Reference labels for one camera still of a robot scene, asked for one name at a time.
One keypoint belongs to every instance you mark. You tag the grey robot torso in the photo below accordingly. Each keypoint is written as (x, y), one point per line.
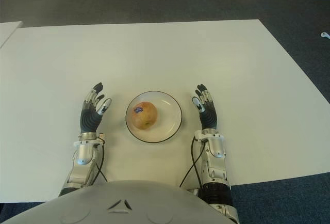
(118, 203)

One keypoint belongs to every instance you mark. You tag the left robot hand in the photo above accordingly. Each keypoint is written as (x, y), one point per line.
(89, 120)

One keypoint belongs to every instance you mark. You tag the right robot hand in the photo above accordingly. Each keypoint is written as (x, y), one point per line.
(209, 118)

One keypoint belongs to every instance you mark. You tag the white side table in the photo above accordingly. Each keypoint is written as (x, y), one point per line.
(9, 31)

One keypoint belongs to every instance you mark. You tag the yellow red apple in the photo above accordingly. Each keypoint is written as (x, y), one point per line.
(145, 117)

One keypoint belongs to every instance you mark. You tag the small white object on floor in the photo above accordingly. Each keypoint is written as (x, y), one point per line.
(325, 35)

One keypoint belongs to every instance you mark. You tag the white plate with black rim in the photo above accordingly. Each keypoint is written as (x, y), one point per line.
(170, 126)

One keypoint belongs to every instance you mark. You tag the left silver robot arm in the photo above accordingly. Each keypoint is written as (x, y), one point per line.
(82, 162)

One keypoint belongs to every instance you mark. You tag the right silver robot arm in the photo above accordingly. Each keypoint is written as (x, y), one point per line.
(216, 162)

